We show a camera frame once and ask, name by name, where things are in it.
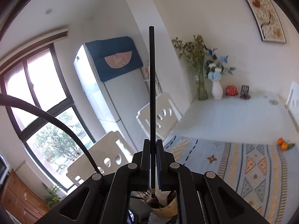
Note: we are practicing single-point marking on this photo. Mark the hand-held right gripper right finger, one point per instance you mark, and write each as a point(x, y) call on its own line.
point(160, 168)

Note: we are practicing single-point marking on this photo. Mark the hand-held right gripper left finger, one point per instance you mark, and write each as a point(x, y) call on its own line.
point(146, 168)

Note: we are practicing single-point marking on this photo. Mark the bamboo utensil holder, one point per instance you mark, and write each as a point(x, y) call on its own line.
point(163, 211)

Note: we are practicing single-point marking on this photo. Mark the black gold-tipped chopstick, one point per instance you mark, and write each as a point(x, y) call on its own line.
point(152, 98)

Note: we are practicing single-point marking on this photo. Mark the white dining chair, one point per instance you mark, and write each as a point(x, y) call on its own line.
point(293, 93)
point(93, 154)
point(151, 107)

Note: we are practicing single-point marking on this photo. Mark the white refrigerator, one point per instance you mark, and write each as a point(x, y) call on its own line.
point(121, 102)

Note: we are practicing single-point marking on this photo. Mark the patterned woven table mat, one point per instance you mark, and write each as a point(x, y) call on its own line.
point(233, 163)

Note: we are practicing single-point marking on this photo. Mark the green potted plant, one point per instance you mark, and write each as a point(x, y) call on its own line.
point(53, 197)

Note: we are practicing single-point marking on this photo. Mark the tall glass vase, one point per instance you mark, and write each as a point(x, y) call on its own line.
point(202, 88)

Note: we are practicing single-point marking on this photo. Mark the white ribbed vase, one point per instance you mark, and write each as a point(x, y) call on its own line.
point(217, 91)

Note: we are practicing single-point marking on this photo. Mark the dark framed window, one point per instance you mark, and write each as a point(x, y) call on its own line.
point(46, 140)

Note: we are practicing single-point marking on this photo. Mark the red lidded teacup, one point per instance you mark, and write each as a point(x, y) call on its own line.
point(231, 90)

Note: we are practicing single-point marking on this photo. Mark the blue and white flowers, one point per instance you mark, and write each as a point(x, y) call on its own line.
point(217, 70)

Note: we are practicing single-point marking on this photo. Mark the black phone stand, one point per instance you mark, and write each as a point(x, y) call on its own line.
point(245, 91)

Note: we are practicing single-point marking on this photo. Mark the green dried plant bouquet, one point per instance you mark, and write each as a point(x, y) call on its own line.
point(193, 51)

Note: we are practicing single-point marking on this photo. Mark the blue refrigerator cover cloth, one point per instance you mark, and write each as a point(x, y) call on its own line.
point(112, 51)

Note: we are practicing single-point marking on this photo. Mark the wooden cabinet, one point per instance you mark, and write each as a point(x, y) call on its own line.
point(18, 198)

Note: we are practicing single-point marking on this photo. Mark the small orange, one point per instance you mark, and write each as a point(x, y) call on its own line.
point(284, 146)
point(280, 141)

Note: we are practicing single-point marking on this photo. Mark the green orange leaf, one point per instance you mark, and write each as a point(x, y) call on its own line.
point(291, 145)

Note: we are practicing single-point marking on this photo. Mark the white microwave oven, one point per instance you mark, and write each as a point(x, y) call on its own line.
point(3, 168)

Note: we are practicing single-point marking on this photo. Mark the large framed floral picture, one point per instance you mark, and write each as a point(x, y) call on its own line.
point(266, 16)

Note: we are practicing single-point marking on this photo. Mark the white curtain rail cover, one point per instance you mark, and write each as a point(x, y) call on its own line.
point(35, 44)

